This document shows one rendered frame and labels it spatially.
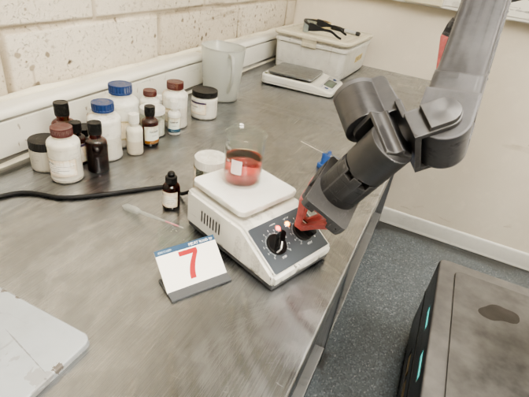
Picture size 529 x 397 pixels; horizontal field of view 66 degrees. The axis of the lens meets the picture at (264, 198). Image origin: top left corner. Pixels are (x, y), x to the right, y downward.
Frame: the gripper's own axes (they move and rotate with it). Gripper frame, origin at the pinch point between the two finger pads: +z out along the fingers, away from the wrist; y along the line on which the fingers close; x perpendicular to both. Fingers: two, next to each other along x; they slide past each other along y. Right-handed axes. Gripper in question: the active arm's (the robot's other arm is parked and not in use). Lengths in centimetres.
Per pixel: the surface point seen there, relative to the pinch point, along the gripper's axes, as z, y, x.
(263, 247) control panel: 1.4, 7.1, -2.6
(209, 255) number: 6.5, 10.2, -7.7
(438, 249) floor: 77, -118, 82
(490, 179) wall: 41, -134, 73
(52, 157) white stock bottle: 21.3, 5.3, -38.9
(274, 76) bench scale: 36, -80, -26
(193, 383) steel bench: 1.8, 26.8, -0.9
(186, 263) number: 6.8, 13.3, -9.5
